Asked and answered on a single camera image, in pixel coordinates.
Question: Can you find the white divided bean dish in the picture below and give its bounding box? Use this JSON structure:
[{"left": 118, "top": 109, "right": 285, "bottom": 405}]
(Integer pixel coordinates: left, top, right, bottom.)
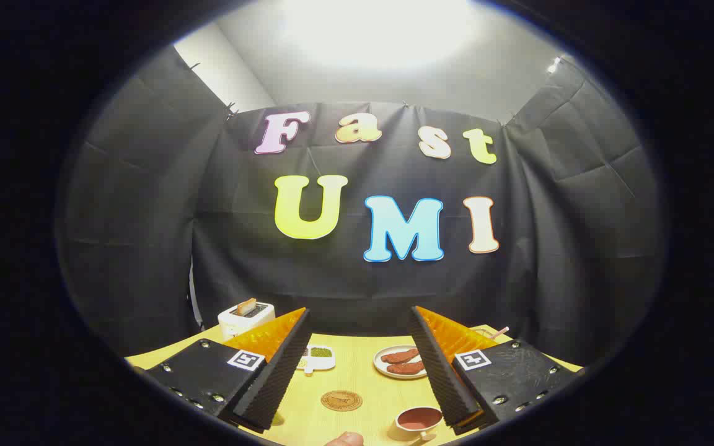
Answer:
[{"left": 298, "top": 344, "right": 337, "bottom": 375}]

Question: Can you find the black backdrop cloth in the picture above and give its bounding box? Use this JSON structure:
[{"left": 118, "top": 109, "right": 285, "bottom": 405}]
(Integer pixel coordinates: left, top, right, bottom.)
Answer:
[{"left": 56, "top": 46, "right": 664, "bottom": 372}]

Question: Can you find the wooden table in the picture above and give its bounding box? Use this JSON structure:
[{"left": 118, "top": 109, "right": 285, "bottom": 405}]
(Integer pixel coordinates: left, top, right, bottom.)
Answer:
[{"left": 125, "top": 324, "right": 584, "bottom": 446}]

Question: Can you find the round wooden coaster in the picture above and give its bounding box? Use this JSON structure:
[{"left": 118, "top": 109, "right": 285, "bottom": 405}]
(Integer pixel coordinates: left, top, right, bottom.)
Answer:
[{"left": 321, "top": 390, "right": 363, "bottom": 412}]

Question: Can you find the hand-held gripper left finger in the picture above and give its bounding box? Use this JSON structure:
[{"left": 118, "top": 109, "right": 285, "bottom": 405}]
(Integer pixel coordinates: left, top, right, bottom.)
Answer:
[{"left": 144, "top": 308, "right": 313, "bottom": 432}]

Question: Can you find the cream cup with wooden handle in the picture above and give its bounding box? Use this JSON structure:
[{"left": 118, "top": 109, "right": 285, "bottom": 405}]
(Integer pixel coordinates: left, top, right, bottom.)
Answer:
[{"left": 388, "top": 406, "right": 444, "bottom": 443}]

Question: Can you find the white round plate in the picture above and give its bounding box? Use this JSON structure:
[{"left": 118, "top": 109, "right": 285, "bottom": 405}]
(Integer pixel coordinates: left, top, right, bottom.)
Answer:
[{"left": 373, "top": 345, "right": 427, "bottom": 379}]

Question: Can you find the white toaster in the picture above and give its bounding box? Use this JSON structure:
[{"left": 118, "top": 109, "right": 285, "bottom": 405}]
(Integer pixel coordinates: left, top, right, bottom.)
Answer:
[{"left": 218, "top": 300, "right": 276, "bottom": 340}]

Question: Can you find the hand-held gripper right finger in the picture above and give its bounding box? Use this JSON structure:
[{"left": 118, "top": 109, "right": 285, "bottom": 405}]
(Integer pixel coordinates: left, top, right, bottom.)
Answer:
[{"left": 410, "top": 305, "right": 582, "bottom": 434}]

